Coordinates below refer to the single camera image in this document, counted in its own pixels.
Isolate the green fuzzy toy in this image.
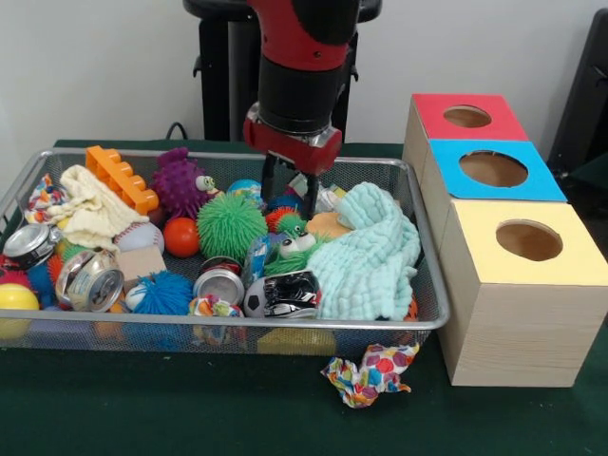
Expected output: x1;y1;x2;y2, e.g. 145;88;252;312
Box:
197;192;269;265

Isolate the dark green table cloth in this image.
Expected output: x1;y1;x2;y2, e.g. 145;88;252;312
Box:
564;154;608;191
0;138;608;456

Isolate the cream knitted cloth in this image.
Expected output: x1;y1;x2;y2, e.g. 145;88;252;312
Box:
59;165;151;251

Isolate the colourful patterned cloth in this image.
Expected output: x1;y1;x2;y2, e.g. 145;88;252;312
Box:
320;342;422;409

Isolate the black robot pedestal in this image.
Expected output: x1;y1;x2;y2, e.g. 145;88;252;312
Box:
182;0;384;143

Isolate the red black drink can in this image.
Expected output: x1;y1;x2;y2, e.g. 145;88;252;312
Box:
192;256;247;305

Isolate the black flat panel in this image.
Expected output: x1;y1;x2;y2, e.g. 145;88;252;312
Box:
545;8;608;165

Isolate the crushed clear plastic bottle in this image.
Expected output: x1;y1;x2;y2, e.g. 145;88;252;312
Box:
242;235;273;289

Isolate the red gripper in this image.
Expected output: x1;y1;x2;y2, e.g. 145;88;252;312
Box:
242;116;343;222

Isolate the orange toy building block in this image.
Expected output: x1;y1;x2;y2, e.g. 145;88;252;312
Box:
85;145;161;214

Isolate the shallow wire mesh bin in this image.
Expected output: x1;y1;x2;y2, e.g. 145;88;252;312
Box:
0;147;451;361

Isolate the small soccer ball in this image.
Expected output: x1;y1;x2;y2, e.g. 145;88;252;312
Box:
242;279;272;318

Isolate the blue fuzzy toy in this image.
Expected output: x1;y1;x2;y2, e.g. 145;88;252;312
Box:
125;271;196;315

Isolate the yellow ball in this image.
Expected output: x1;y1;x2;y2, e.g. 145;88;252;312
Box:
0;283;42;339

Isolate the mint green cloth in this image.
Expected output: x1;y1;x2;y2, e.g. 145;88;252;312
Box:
307;182;423;322

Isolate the purple spiky toy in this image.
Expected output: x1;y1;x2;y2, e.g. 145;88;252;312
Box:
151;147;224;220

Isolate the wooden box with three holes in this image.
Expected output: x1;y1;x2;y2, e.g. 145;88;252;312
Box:
402;93;608;389

